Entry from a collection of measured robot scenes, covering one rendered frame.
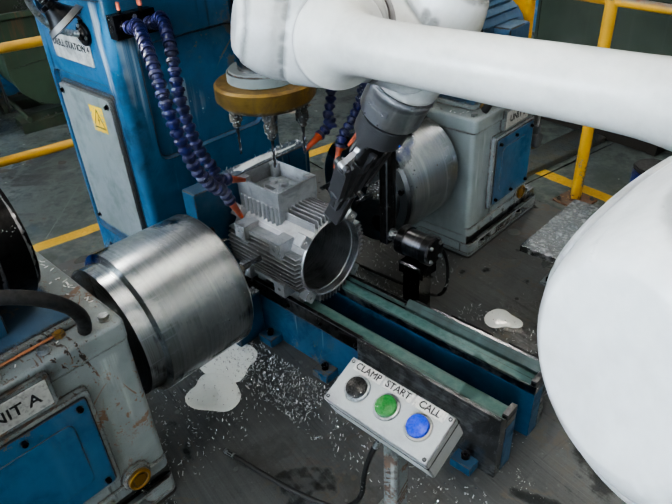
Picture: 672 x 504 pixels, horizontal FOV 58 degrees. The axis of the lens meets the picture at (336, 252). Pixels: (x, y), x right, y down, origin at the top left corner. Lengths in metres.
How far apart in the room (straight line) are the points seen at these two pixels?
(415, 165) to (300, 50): 0.69
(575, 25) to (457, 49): 3.81
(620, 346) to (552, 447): 0.94
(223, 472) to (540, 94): 0.82
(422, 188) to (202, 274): 0.54
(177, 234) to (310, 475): 0.45
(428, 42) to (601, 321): 0.38
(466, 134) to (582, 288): 1.21
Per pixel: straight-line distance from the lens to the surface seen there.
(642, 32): 4.11
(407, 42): 0.56
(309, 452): 1.11
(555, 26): 4.43
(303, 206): 1.15
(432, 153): 1.34
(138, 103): 1.20
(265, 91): 1.06
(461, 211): 1.50
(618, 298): 0.21
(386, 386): 0.82
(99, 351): 0.87
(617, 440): 0.22
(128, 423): 0.97
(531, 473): 1.11
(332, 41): 0.61
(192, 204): 1.18
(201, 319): 0.97
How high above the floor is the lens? 1.66
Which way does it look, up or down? 33 degrees down
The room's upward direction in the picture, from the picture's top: 3 degrees counter-clockwise
